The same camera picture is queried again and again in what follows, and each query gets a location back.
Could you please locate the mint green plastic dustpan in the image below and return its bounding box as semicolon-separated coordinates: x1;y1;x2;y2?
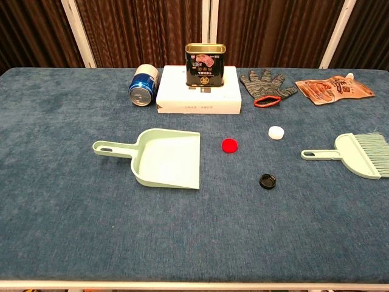
92;128;201;190

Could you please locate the red bottle cap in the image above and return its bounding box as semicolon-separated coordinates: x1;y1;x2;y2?
221;138;239;153

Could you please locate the black bottle cap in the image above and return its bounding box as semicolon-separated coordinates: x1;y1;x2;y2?
259;173;277;190

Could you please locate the white bottle cap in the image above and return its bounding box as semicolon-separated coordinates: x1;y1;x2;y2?
268;125;286;141

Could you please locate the mint green hand brush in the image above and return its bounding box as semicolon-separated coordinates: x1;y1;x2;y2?
300;131;389;181

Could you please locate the white flat box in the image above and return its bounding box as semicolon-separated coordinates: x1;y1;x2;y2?
156;64;243;116

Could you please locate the black luncheon meat tin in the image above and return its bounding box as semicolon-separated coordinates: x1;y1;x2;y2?
185;43;227;89

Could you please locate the blue soda can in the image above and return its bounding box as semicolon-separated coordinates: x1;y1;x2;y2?
128;63;160;107

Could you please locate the grey knitted work glove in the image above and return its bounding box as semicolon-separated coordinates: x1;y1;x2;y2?
239;68;298;108

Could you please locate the dark brown curtain panel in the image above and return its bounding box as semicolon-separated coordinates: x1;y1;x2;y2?
329;0;389;71
0;0;85;75
75;0;210;68
216;0;346;68

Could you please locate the blue table cloth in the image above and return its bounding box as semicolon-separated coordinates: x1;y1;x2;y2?
0;67;389;285

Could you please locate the orange spout pouch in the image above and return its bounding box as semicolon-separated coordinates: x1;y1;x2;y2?
295;72;376;106

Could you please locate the white frame post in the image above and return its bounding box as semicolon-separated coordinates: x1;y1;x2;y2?
319;0;357;69
60;0;97;69
202;0;219;45

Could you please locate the white table frame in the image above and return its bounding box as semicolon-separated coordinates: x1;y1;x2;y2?
0;278;389;291

